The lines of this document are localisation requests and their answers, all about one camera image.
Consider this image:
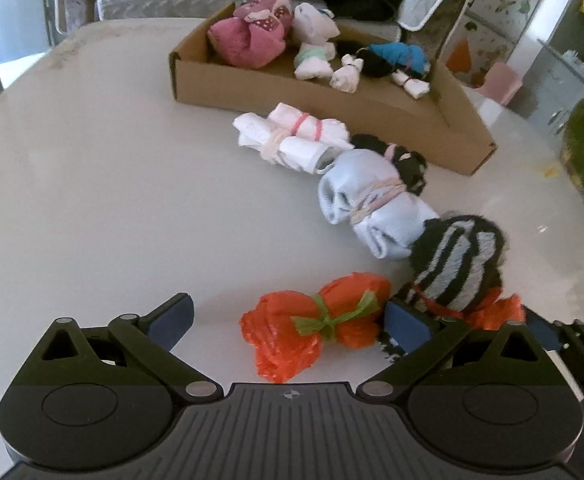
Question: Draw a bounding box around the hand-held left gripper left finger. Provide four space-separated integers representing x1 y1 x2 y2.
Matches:
11 293 222 403

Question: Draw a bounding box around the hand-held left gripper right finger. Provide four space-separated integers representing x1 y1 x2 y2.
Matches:
356 297 572 403

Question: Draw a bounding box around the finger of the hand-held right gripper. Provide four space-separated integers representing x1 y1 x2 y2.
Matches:
524 309 584 401

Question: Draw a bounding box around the black white striped sock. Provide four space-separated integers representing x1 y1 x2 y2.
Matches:
379 214 508 363

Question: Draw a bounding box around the light blue sock bundle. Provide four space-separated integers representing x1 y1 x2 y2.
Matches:
318 150 440 261

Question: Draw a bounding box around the orange sock bundle green tie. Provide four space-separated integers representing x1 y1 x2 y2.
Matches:
239 272 393 383

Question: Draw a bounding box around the black sock pink band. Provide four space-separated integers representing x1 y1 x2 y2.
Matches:
349 133 429 196

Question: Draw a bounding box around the white sock bundle pale band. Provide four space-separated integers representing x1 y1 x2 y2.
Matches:
237 132 335 176

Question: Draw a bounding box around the white sock bundle pink band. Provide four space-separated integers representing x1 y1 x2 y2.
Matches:
233 102 351 151

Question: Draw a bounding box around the white sock roll black band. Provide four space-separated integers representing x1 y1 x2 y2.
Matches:
391 70 430 98

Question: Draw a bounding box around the brown cardboard box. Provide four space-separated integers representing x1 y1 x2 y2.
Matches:
168 2 498 177

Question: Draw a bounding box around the small white sock roll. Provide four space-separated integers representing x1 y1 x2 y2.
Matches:
329 55 364 93

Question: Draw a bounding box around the blue black sock bundle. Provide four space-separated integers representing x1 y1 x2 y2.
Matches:
337 39 432 81

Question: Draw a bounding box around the white sock green trim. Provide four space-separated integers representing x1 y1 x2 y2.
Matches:
293 42 338 81

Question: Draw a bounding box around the pink fuzzy sock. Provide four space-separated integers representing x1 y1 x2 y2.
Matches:
207 17 288 68

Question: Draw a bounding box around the white sock blue trim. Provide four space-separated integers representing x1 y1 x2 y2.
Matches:
292 2 340 46

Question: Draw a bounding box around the pink dotted sock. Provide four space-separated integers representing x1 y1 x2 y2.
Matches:
234 0 295 36

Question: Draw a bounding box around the white desktop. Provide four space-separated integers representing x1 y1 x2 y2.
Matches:
0 17 584 480

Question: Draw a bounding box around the pink chair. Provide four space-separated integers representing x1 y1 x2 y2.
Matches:
474 62 522 106

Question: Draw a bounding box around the grey cabinet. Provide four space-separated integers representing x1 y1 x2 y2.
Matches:
519 37 584 133

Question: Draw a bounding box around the grey sofa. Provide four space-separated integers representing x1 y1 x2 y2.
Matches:
54 0 475 61

